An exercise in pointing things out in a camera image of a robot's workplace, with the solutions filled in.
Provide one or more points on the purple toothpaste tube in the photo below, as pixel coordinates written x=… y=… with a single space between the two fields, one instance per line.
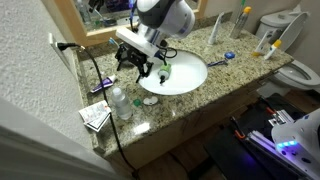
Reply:
x=103 y=84

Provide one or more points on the white oval sink basin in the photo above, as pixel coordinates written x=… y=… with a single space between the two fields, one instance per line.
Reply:
x=186 y=73

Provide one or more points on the silver spray can orange cap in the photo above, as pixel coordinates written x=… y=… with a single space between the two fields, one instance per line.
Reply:
x=240 y=23

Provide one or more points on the white door panel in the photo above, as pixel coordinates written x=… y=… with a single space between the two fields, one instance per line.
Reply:
x=33 y=150

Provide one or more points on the blue green toothbrush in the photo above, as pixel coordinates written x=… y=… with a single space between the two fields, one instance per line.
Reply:
x=113 y=41

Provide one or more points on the clear plastic bottle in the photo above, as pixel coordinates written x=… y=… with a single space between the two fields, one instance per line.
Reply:
x=121 y=105

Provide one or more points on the small green cap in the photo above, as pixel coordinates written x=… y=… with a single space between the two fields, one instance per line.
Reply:
x=137 y=102

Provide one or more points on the white robot base blue light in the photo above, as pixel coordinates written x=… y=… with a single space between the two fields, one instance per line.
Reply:
x=303 y=133

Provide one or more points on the white toilet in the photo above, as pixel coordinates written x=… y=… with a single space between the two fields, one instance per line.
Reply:
x=296 y=76

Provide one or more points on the orange black clamp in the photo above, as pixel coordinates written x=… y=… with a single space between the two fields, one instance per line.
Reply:
x=239 y=134

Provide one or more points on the wood framed mirror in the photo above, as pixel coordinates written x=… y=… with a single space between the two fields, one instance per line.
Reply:
x=100 y=13

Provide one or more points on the white wall outlet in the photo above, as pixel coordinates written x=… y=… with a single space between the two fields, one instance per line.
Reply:
x=52 y=39

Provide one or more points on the green bottle black pump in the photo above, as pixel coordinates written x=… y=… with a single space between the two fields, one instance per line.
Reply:
x=164 y=70

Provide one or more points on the aluminium frame rails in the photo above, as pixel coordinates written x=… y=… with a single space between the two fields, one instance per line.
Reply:
x=266 y=141

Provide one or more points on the white paper packet red print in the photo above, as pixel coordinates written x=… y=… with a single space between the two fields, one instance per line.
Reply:
x=93 y=113

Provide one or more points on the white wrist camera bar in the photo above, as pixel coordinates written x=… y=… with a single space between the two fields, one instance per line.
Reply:
x=136 y=40

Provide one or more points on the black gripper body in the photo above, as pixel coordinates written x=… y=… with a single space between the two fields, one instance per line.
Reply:
x=135 y=56

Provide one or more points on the silver metal bracket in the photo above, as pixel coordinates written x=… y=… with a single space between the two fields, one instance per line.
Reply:
x=280 y=118

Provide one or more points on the black and white packet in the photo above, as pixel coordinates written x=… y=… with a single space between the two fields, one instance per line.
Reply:
x=98 y=126

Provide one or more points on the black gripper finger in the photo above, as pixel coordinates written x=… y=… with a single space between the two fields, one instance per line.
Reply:
x=120 y=61
x=145 y=70

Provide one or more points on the slim white tube yellow cap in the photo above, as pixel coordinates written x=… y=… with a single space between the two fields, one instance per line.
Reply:
x=272 y=50

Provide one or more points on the black robot cart platform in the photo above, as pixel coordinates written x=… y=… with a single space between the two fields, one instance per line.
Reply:
x=230 y=156

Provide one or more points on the wooden vanity cabinet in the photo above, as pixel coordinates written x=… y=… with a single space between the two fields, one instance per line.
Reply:
x=186 y=130

